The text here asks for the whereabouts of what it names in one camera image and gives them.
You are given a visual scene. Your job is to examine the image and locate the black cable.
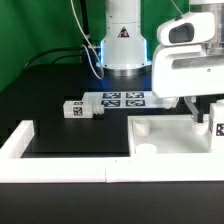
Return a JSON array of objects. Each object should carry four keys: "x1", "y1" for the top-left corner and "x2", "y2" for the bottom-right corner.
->
[{"x1": 19, "y1": 46, "x2": 101, "y2": 76}]

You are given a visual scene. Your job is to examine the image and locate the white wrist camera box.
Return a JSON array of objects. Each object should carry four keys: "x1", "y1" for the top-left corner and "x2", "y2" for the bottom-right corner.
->
[{"x1": 157, "y1": 12, "x2": 224, "y2": 47}]

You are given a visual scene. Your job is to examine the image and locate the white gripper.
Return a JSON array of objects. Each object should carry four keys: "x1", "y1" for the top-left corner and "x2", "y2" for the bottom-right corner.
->
[{"x1": 152, "y1": 44, "x2": 224, "y2": 123}]

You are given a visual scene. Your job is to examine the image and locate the black work mat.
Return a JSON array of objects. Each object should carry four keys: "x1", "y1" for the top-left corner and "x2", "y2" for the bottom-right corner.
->
[{"x1": 22, "y1": 109, "x2": 129, "y2": 158}]

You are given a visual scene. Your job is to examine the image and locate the white cable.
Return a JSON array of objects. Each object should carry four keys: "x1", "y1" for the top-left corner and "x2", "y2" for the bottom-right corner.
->
[{"x1": 69, "y1": 0, "x2": 105, "y2": 81}]

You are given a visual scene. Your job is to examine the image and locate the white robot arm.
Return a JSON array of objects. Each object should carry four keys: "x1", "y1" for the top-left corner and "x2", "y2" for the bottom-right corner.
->
[{"x1": 98, "y1": 0, "x2": 224, "y2": 123}]

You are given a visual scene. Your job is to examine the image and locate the white base marker plate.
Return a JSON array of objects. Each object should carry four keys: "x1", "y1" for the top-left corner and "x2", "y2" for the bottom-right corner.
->
[{"x1": 83, "y1": 91, "x2": 164, "y2": 109}]

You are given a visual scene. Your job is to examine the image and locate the white U-shaped obstacle fence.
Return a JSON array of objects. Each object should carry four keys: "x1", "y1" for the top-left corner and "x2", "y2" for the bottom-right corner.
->
[{"x1": 0, "y1": 121, "x2": 224, "y2": 183}]

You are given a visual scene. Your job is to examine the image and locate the white square tabletop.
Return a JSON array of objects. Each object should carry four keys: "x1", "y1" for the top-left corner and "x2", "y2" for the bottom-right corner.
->
[{"x1": 127, "y1": 113, "x2": 224, "y2": 158}]

